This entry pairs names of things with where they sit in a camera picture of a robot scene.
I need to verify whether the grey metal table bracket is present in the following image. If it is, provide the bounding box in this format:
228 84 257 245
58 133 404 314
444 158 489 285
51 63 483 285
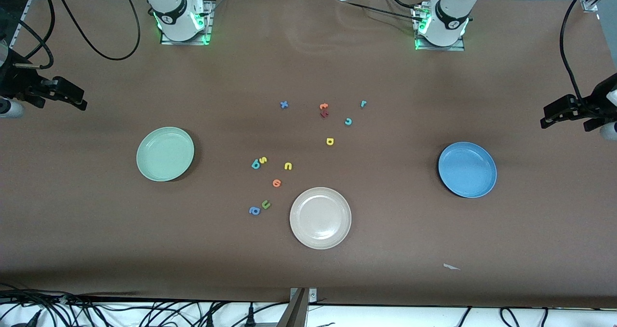
277 287 318 327

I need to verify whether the beige plate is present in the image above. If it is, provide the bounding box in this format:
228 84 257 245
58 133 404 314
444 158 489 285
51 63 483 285
290 187 352 249

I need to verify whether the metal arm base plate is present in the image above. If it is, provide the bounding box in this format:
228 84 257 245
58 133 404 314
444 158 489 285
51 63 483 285
415 6 466 52
161 0 213 45

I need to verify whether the blue plate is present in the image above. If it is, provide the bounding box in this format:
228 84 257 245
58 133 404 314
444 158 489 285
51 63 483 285
438 142 497 198

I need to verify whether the light green plate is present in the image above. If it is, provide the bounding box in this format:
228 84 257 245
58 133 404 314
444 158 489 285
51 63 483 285
136 127 195 182

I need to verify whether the black cable on table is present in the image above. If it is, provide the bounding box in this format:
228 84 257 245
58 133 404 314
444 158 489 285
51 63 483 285
337 0 427 20

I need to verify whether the brown table cover sheet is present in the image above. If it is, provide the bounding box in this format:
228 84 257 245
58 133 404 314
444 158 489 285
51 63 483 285
0 0 617 309

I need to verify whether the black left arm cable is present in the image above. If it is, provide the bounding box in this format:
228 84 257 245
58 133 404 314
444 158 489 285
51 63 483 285
559 0 599 101

